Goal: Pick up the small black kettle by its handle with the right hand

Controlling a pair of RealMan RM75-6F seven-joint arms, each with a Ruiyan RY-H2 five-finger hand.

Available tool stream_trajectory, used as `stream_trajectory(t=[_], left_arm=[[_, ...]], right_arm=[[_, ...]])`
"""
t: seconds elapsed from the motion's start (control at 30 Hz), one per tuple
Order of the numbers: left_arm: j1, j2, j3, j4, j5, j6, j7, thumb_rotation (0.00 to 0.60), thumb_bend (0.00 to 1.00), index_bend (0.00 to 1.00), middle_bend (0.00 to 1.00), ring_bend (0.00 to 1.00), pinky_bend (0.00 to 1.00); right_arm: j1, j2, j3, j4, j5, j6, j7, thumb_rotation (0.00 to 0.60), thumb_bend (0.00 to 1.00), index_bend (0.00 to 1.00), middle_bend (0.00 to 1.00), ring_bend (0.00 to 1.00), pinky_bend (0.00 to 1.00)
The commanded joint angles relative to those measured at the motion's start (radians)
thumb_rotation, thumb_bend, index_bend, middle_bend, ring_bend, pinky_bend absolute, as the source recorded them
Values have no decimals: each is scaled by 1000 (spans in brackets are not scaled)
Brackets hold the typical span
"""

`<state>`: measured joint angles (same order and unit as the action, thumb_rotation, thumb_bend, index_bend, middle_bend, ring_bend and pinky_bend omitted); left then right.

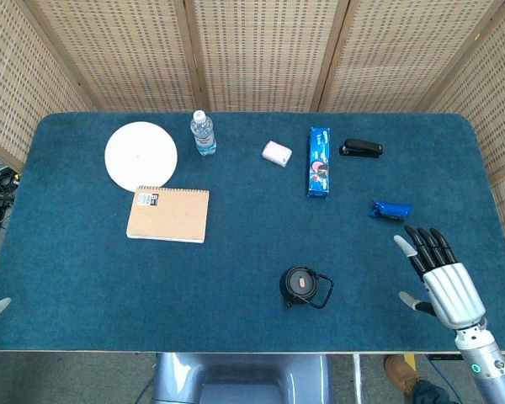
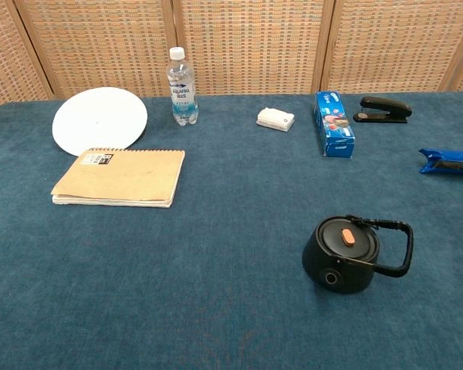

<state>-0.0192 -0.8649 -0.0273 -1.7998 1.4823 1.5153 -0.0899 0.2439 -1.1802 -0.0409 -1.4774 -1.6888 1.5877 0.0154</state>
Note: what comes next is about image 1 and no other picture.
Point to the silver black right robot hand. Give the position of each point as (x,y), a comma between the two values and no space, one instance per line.
(450,290)

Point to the black round container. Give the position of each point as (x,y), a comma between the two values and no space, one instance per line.
(303,286)

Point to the brown shoe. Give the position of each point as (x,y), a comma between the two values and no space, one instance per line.
(402,372)

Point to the blue snack wrapper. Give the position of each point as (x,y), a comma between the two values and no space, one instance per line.
(389,210)

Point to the white table leg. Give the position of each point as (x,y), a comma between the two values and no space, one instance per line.
(356,379)

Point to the black stapler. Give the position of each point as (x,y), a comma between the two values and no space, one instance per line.
(360,148)

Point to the blue Oreo cookie box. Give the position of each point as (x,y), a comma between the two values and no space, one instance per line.
(319,162)

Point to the blue-grey robot torso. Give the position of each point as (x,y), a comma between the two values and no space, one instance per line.
(240,379)

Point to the brown spiral notebook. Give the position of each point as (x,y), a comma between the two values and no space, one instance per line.
(168,214)

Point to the clear plastic water bottle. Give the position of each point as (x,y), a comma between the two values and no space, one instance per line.
(202,135)

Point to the woven bamboo folding screen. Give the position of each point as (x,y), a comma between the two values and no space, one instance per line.
(252,54)

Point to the white round plate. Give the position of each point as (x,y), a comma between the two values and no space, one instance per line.
(141,155)

